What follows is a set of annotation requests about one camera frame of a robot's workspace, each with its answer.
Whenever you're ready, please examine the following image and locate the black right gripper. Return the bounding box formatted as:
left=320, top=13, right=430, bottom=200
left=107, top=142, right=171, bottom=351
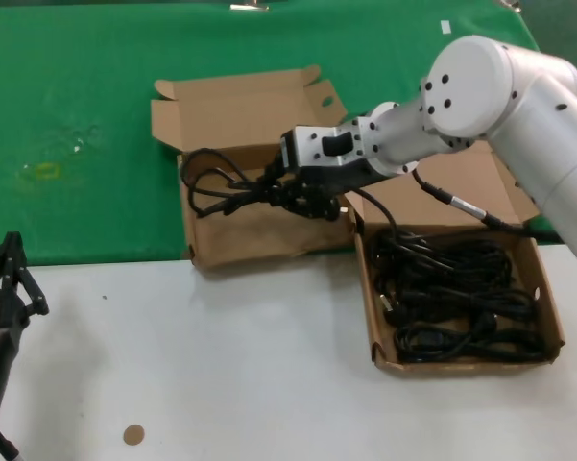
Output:
left=256, top=160, right=391, bottom=223

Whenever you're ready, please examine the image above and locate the black cable with silver connector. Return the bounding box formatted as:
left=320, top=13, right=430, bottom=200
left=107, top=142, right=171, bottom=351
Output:
left=410, top=170, right=558, bottom=241

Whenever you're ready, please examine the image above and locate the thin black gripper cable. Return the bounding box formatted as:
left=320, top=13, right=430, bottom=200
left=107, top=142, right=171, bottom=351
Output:
left=353, top=186, right=403, bottom=239

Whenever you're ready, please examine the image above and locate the black coiled power cable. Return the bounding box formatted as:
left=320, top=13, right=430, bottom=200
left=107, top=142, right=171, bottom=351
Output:
left=376, top=282, right=541, bottom=332
left=370, top=229, right=515, bottom=294
left=392, top=320, right=549, bottom=365

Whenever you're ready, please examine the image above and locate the black power cable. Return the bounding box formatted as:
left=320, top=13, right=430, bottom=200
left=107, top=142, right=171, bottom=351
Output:
left=376, top=282, right=541, bottom=332
left=392, top=320, right=549, bottom=365
left=180, top=147, right=279, bottom=220
left=370, top=229, right=515, bottom=294

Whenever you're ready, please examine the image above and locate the open brown cardboard box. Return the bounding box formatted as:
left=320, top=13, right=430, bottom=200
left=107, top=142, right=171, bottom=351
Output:
left=149, top=64, right=350, bottom=271
left=343, top=138, right=567, bottom=376

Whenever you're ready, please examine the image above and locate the round brown cardboard disc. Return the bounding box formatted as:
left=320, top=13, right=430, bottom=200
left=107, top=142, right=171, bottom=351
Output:
left=123, top=424, right=146, bottom=448

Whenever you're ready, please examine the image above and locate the green table cloth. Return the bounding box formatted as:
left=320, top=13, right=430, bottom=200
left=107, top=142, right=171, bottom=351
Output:
left=0, top=0, right=577, bottom=268

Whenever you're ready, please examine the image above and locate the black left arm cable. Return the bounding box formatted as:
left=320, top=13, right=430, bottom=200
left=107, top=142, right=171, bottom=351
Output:
left=0, top=426, right=24, bottom=461

